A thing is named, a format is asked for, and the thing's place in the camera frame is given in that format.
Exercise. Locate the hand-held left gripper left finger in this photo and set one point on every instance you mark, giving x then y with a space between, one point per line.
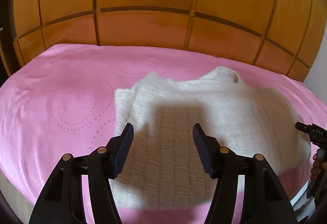
123 147

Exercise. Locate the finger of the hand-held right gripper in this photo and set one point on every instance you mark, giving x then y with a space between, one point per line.
304 128

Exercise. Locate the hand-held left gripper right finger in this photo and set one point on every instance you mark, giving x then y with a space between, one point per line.
201 144

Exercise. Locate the white knitted sweater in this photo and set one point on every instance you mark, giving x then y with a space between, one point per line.
194 104

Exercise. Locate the person's right hand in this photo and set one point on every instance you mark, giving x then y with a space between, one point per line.
317 167

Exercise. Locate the white mattress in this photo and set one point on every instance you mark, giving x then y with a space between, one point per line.
302 198

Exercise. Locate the pink blanket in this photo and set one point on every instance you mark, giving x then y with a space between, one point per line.
58 101

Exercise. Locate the wooden headboard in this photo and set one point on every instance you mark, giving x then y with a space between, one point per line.
163 4

